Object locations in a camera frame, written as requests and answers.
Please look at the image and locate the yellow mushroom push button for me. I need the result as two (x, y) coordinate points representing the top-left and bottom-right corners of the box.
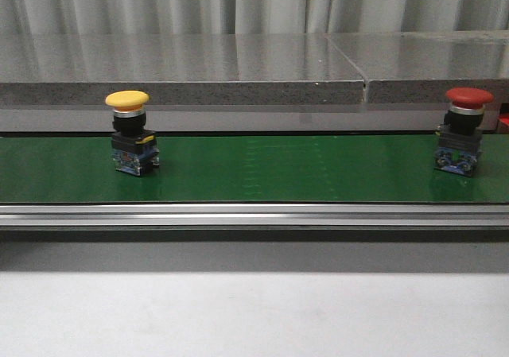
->
(105, 90), (160, 177)

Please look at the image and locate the red mushroom push button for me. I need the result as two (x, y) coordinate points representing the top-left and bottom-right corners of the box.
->
(433, 87), (494, 177)

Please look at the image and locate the green conveyor belt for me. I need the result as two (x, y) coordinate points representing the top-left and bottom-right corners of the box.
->
(1, 134), (508, 204)

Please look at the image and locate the grey granite slab right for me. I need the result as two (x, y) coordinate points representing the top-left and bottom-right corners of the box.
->
(328, 30), (508, 105)

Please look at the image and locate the grey granite slab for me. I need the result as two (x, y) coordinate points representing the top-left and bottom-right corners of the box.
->
(328, 30), (508, 105)
(1, 34), (364, 108)

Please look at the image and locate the grey granite slab left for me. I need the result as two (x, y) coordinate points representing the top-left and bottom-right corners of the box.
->
(1, 34), (364, 108)

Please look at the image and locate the red plastic tray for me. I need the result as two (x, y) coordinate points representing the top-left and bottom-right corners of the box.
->
(496, 113), (509, 134)

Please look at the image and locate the grey curtain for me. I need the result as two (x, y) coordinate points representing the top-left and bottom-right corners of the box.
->
(1, 0), (508, 34)

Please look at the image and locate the aluminium conveyor frame rail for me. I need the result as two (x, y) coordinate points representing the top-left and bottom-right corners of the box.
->
(1, 203), (508, 228)

